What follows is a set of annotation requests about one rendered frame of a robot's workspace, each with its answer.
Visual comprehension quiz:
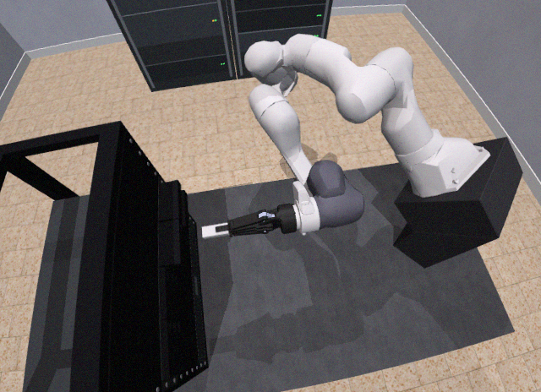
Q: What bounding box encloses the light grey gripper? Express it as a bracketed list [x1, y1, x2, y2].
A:
[202, 204, 297, 239]

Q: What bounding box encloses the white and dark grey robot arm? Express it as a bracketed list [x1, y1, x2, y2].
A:
[244, 34, 490, 235]

